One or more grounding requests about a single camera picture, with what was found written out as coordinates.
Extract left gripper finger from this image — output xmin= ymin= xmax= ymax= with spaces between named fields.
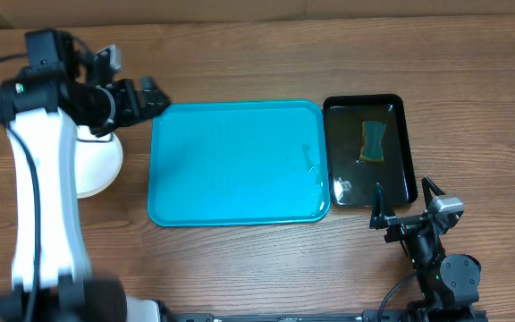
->
xmin=118 ymin=79 xmax=142 ymax=125
xmin=139 ymin=76 xmax=172 ymax=120

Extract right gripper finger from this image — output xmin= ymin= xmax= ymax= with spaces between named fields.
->
xmin=421 ymin=176 xmax=444 ymax=213
xmin=369 ymin=182 xmax=396 ymax=229

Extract white plate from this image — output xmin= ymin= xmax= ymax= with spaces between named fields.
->
xmin=75 ymin=126 xmax=123 ymax=199

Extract green yellow sponge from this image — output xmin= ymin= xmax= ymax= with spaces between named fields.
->
xmin=359 ymin=121 xmax=386 ymax=163

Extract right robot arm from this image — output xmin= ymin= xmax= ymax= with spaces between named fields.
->
xmin=369 ymin=176 xmax=487 ymax=322

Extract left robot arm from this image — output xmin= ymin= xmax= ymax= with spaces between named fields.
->
xmin=0 ymin=29 xmax=172 ymax=322

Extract black water tray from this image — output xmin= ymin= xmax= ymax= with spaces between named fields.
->
xmin=323 ymin=94 xmax=418 ymax=208

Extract teal plastic serving tray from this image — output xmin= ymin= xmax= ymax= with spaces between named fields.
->
xmin=147 ymin=100 xmax=331 ymax=227

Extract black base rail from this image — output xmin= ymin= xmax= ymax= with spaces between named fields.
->
xmin=161 ymin=309 xmax=488 ymax=322

